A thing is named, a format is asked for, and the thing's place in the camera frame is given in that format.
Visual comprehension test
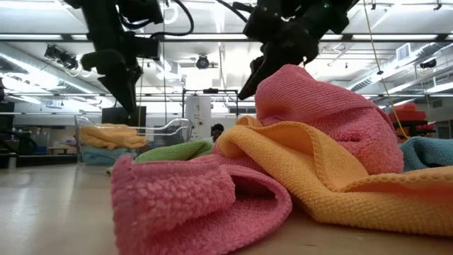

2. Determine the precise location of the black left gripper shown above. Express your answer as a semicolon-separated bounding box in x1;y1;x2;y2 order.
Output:
79;30;162;115

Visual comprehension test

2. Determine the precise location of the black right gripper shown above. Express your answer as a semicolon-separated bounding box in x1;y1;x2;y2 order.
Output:
237;0;351;101

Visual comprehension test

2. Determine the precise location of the orange towel with white label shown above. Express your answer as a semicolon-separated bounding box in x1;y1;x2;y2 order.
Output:
79;123;149;151

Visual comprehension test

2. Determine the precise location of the blue microfiber towel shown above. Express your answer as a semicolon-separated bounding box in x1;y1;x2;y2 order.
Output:
80;146;138;166
399;136;453;173

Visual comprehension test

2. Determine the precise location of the green microfiber towel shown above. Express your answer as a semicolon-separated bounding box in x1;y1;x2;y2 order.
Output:
132;140;214;164

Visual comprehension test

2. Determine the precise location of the pink microfiber towel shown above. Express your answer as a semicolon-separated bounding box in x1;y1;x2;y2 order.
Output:
110;152;294;255
254;63;405;175

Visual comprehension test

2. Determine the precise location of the orange microfiber towel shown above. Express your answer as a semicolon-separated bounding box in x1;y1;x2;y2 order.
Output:
212;115;453;237

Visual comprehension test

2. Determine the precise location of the black monitor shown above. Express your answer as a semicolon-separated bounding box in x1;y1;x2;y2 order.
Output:
101;106;147;128

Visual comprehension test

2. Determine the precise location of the clear plastic bin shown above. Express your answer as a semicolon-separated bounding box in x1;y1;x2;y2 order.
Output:
73;113;195;166

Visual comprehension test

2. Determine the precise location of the person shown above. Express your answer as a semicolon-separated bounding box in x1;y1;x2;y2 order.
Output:
210;123;225;143

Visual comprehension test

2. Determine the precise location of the white cabinet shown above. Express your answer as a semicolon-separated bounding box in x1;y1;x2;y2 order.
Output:
185;95;212;141

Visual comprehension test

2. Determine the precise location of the white air vent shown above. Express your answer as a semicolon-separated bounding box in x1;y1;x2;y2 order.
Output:
396;42;411;62

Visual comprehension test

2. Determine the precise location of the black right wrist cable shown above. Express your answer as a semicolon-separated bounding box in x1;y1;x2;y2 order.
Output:
215;0;256;24

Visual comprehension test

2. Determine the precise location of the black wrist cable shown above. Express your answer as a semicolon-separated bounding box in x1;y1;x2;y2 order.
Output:
215;0;256;24
119;0;195;38

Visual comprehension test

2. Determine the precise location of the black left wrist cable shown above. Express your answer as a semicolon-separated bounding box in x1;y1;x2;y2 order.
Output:
119;0;195;38

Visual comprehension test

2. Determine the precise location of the black hose loop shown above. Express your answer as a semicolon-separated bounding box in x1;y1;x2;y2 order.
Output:
0;127;39;157

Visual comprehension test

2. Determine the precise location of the yellow hanging cable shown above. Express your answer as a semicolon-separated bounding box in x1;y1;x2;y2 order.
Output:
362;0;411;140

